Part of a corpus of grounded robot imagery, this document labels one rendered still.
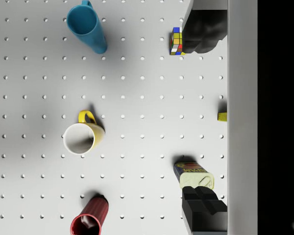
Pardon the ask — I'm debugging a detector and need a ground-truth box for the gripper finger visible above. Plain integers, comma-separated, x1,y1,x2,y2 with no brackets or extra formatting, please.
181,186,228,233
181,0,228,54

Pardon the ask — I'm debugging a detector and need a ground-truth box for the puzzle cube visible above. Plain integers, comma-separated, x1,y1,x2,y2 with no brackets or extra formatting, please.
170,26,187,56

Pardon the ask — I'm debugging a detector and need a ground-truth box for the blue flat-sided can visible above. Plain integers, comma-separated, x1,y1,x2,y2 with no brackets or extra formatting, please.
173,161,215,190

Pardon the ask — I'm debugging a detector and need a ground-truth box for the red mug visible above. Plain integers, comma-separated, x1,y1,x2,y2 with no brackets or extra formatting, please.
70,194,109,235

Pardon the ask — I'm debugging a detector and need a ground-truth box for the blue mug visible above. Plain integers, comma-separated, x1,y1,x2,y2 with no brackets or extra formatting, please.
66,0,108,54

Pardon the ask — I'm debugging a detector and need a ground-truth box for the yellow mug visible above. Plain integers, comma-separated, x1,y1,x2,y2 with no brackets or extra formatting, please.
63,110,106,155

